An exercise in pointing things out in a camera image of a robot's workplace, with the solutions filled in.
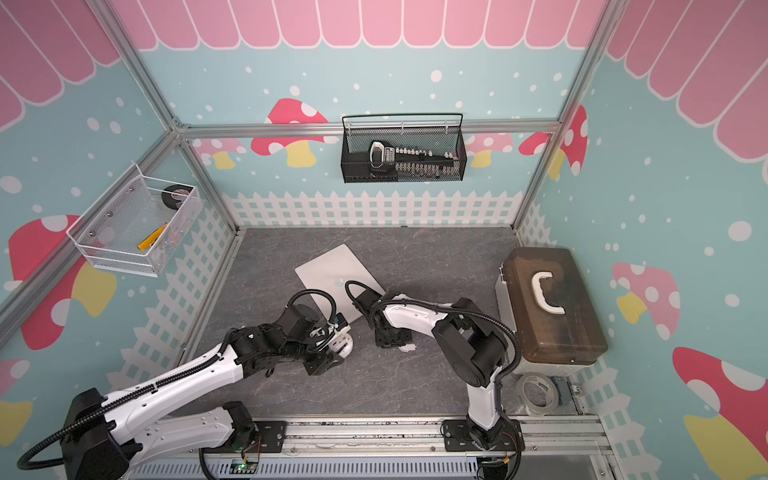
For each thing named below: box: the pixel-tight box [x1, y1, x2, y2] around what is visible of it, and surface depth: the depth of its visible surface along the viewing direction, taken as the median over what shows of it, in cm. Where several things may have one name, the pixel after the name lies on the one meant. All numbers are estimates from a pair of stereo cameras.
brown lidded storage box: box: [494, 247, 609, 373], surface depth 82 cm
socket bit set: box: [368, 140, 461, 176], surface depth 91 cm
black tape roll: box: [161, 184, 194, 210], surface depth 82 cm
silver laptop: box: [294, 244, 386, 324], surface depth 109 cm
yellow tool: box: [137, 223, 169, 251], surface depth 72 cm
